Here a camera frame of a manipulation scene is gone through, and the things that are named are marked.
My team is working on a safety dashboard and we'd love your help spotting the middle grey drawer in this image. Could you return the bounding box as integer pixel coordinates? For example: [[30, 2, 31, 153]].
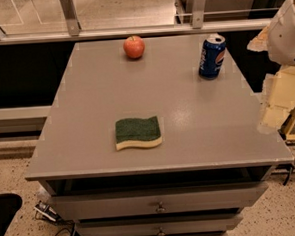
[[76, 214, 242, 236]]

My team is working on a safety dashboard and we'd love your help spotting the top grey drawer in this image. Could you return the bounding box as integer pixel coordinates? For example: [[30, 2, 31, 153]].
[[48, 182, 268, 221]]

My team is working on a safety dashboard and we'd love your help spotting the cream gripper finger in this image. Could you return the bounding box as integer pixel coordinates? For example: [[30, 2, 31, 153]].
[[257, 65, 295, 134], [246, 26, 269, 52]]

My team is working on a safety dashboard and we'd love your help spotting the black chair seat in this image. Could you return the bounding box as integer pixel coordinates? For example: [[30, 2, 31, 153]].
[[0, 193, 23, 236]]

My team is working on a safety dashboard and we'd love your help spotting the small device on floor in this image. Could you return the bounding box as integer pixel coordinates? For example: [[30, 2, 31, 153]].
[[35, 202, 59, 222]]

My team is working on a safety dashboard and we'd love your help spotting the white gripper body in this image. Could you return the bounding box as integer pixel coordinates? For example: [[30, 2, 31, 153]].
[[267, 0, 295, 66]]

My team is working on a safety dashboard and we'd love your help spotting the grey drawer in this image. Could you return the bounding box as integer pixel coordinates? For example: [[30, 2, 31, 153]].
[[48, 182, 268, 221], [76, 214, 242, 236]]

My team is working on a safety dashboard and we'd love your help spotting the grey drawer cabinet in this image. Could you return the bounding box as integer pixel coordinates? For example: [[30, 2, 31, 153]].
[[27, 35, 292, 236]]

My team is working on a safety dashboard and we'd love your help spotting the metal railing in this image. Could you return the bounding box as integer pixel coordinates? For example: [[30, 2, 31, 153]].
[[0, 0, 284, 45]]

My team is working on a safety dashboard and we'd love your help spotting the green and yellow sponge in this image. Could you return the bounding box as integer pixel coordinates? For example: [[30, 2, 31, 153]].
[[115, 116, 162, 151]]

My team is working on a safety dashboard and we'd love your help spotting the red apple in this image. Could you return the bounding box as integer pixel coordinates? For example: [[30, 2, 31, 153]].
[[123, 36, 145, 59]]

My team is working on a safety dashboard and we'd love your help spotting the blue Pepsi can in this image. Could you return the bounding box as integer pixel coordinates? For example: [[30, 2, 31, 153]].
[[198, 34, 226, 79]]

